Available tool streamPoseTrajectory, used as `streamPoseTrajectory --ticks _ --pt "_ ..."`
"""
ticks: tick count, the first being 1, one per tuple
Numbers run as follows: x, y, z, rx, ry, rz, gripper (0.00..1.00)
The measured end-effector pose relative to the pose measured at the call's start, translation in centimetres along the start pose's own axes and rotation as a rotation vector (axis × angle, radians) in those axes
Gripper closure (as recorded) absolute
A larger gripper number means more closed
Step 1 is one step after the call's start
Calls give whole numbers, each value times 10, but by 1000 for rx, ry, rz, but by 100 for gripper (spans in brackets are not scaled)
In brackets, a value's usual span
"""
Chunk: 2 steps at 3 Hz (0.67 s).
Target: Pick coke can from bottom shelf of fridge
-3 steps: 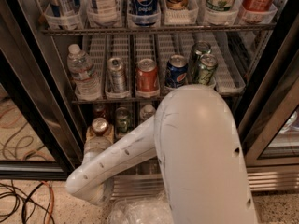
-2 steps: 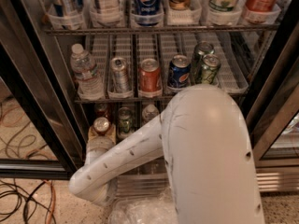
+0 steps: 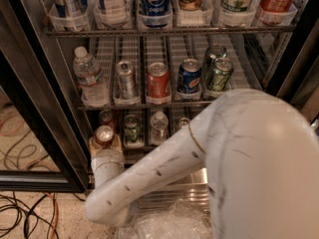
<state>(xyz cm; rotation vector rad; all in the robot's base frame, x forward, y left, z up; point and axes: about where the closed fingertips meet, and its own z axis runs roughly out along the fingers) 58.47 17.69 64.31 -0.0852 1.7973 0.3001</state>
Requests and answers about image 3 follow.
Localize water bottle middle shelf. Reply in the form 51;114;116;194
73;46;108;108

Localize red coke can bottom shelf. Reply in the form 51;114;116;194
93;125;115;149

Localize silver green can bottom shelf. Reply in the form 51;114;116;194
176;118;190;130

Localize right glass fridge door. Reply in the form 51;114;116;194
265;3;319;122

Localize blue pepsi can middle shelf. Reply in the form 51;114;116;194
177;58;201;94

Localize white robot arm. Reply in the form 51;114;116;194
85;89;319;239

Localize glass fridge door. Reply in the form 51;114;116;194
265;3;319;122
0;0;92;192

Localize clear plastic bag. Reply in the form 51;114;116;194
115;200;213;239

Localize stainless fridge base grille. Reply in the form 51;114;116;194
84;167;210;214

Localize blue pepsi can shelf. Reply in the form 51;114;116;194
177;58;201;94
141;0;169;28

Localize silver blue can top left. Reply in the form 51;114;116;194
49;0;88;32

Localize black floor cables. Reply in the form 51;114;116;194
0;192;88;239

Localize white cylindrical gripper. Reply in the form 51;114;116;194
89;134;125;187

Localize red can middle shelf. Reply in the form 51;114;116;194
147;62;169;99

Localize left glass fridge door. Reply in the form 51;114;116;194
0;0;92;192

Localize red can behind coke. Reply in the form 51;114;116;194
99;110;117;130

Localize blue pepsi can top shelf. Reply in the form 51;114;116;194
141;0;169;28

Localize white bottle top shelf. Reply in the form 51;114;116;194
95;0;127;27

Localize silver can middle shelf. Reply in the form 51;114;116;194
116;61;137;100

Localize orange floor cable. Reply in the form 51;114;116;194
43;192;60;239

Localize small water bottle bottom shelf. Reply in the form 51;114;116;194
151;111;168;145

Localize green can middle rear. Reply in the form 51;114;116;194
202;45;227;79

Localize green can middle front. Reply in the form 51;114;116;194
206;58;233;92

